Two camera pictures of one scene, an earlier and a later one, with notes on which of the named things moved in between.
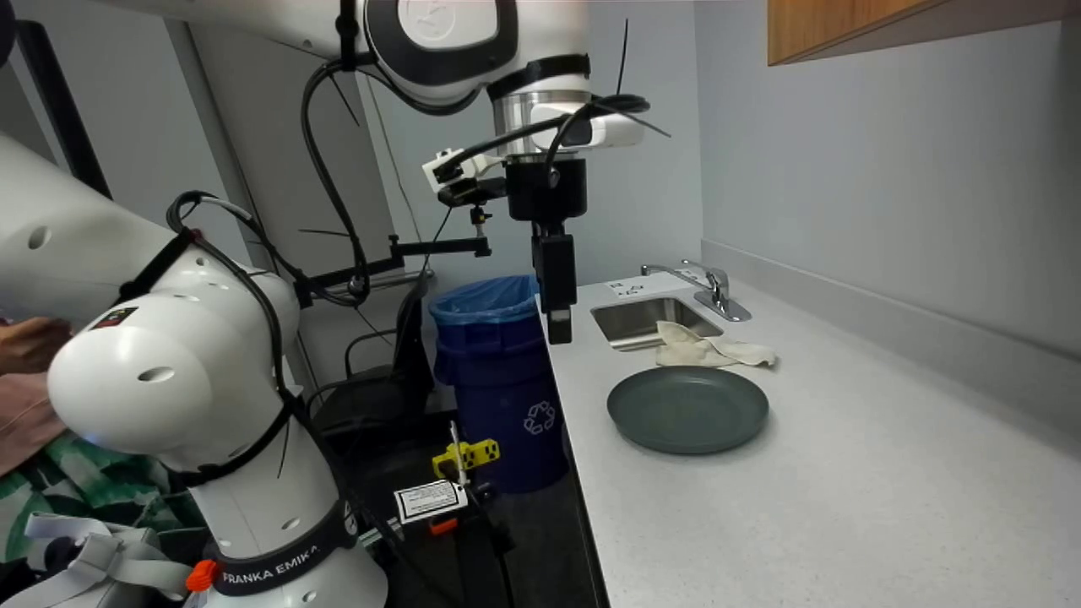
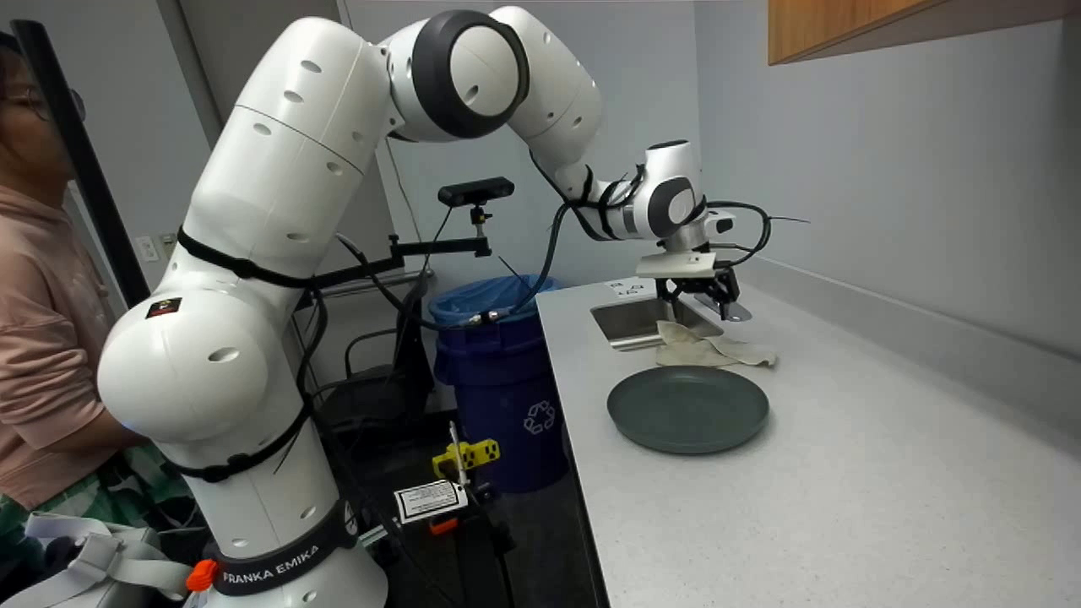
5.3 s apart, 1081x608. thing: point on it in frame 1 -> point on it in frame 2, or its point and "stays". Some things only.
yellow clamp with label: [457, 459] stays
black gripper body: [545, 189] -> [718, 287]
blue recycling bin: [495, 350] stays
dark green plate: [687, 408] stays
